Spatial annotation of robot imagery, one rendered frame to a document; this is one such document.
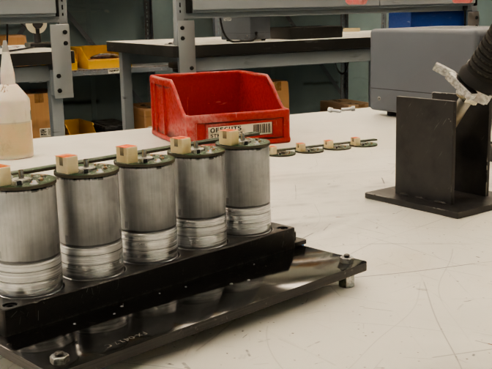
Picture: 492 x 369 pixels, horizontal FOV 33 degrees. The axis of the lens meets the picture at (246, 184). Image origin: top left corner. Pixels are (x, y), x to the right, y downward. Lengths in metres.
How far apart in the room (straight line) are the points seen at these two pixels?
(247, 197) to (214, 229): 0.02
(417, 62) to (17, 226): 0.65
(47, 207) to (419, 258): 0.19
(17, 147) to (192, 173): 0.40
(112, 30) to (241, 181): 4.70
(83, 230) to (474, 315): 0.16
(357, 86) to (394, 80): 4.99
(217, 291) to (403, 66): 0.61
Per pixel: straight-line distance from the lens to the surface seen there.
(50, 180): 0.31
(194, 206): 0.36
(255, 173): 0.37
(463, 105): 0.52
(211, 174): 0.36
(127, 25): 5.09
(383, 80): 0.94
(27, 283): 0.31
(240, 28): 3.15
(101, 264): 0.33
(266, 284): 0.35
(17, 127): 0.74
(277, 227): 0.39
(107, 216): 0.33
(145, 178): 0.34
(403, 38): 0.92
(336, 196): 0.55
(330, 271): 0.36
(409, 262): 0.41
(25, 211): 0.31
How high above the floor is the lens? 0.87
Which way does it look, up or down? 12 degrees down
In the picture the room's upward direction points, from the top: 1 degrees counter-clockwise
